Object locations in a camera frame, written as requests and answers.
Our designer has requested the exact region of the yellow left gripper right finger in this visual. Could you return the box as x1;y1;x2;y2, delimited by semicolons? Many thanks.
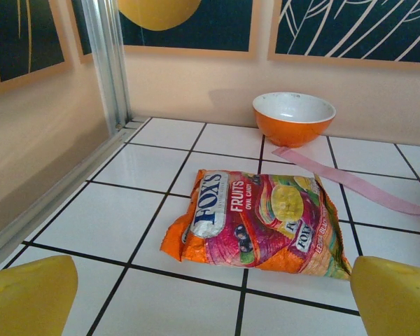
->
351;255;420;336

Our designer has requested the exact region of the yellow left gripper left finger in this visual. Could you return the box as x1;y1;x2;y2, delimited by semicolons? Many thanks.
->
0;255;78;336

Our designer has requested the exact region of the pink school backpack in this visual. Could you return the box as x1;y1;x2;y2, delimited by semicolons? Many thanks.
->
272;146;420;221

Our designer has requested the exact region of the orange fruit candy bag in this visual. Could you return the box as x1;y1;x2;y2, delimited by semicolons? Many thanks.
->
160;169;353;281

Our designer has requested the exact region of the orange white bowl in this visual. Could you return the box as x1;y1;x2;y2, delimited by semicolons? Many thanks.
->
252;91;337;148

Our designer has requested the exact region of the aluminium table edge rail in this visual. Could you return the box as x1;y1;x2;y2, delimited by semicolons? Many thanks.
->
0;120;151;272

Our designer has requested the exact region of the aluminium corner post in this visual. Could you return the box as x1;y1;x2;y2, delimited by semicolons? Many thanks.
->
80;0;133;131

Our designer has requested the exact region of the dark floral wall panel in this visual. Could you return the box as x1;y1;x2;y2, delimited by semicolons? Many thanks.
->
0;0;73;88
71;0;259;64
267;0;420;73

